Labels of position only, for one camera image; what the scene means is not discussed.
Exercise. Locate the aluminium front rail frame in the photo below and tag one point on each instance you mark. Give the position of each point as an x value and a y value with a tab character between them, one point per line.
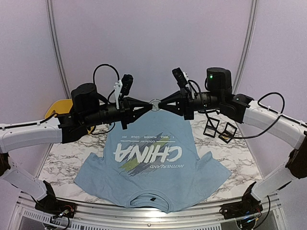
99	216

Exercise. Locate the light blue printed t-shirt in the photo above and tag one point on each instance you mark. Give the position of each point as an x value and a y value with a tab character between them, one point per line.
152	163

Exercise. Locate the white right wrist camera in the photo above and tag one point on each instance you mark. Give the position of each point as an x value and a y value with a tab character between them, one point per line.
181	78

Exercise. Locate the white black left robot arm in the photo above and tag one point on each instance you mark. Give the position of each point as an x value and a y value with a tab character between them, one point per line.
30	134

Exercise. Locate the black brooch box base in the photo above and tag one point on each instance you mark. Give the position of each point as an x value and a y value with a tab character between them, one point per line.
211	127

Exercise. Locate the round white brooch badge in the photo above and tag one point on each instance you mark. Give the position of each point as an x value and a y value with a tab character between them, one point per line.
155	105

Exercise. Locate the black brooch box lid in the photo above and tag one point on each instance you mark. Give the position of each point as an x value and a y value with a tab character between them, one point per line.
229	131

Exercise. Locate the aluminium corner post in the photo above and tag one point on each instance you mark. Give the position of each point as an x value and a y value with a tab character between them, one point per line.
56	48
247	45

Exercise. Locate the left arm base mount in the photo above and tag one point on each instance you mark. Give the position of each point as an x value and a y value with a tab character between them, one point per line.
58	208

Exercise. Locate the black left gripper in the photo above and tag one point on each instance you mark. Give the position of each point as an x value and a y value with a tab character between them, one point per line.
127	107

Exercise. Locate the yellow plastic basket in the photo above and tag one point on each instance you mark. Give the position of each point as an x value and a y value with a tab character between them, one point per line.
57	107

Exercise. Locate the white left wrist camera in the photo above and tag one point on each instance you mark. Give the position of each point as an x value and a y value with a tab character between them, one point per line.
122	88

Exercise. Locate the right aluminium corner post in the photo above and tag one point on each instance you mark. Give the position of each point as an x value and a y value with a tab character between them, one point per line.
247	45

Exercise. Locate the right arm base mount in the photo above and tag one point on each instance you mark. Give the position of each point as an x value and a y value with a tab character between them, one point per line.
239	209

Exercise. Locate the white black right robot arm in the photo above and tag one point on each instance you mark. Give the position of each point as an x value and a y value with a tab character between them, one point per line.
245	110

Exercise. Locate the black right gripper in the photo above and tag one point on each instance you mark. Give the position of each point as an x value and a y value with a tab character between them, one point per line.
185	107

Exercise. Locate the left aluminium corner post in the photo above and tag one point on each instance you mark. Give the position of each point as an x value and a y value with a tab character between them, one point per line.
56	48

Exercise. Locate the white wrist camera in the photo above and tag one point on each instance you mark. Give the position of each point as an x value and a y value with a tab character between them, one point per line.
122	88
181	78

